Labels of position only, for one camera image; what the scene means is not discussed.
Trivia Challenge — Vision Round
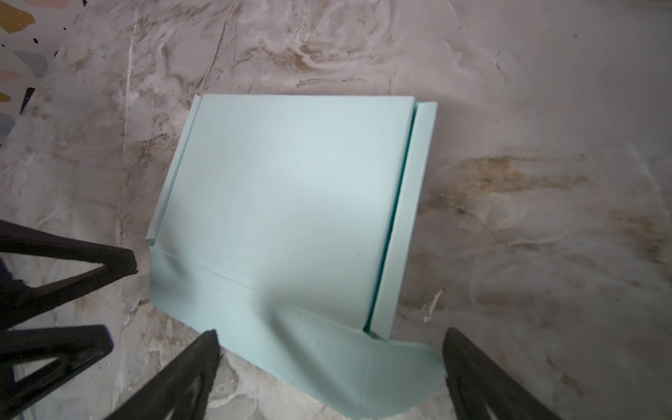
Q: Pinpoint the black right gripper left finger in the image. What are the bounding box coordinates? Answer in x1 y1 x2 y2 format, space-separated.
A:
108 330 221 419

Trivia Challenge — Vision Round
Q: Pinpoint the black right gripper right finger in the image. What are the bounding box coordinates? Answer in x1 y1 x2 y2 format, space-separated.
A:
442 327 559 420

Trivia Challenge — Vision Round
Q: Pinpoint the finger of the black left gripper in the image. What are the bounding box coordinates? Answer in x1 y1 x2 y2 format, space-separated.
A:
1 325 114 419
1 220 138 330

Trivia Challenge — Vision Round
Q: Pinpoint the mint paper box sheet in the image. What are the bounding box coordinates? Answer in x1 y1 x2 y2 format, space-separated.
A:
147 94 445 419

